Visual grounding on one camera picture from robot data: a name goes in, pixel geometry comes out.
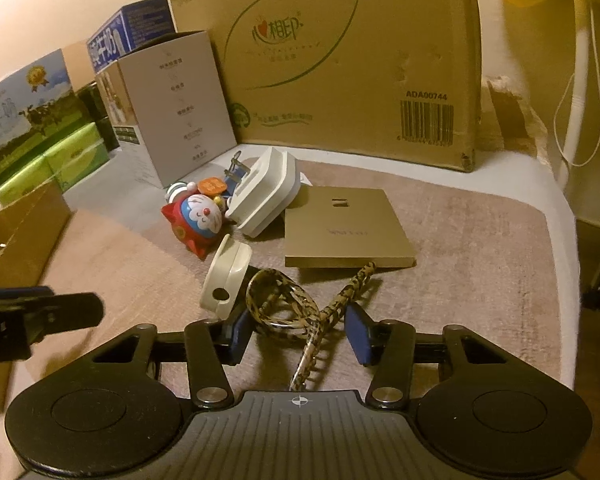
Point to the leopard print hair clip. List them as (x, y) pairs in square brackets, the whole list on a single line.
[(325, 310)]

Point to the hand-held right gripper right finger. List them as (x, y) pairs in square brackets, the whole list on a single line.
[(358, 335)]

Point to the blue binder clip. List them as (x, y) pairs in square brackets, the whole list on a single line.
[(231, 180)]

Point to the cow print milk box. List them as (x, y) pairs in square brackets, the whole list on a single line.
[(30, 110)]

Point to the blue cat robot toy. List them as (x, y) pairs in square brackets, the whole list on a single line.
[(202, 217)]

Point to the beige mat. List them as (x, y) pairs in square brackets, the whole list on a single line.
[(455, 260)]

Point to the white power adapter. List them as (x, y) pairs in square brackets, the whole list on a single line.
[(267, 195)]

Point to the large printed cardboard box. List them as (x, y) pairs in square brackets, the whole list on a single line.
[(330, 60)]

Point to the green tissue pack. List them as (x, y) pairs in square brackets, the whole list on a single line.
[(17, 180), (77, 155)]

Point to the brown cardboard box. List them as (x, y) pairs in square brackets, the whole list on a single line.
[(25, 240)]

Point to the white pole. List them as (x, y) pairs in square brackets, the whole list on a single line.
[(581, 85)]

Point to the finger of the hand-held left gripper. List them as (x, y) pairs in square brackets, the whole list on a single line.
[(20, 293), (60, 312)]

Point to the gold flat box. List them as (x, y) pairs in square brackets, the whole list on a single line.
[(345, 230)]

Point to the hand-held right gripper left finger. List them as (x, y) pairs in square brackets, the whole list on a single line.
[(237, 334)]

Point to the blue milk carton box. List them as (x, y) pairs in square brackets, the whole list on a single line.
[(140, 22)]

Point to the white grey paper box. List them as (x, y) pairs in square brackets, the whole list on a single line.
[(190, 110)]

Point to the white oval holder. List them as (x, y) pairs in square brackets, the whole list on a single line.
[(225, 275)]

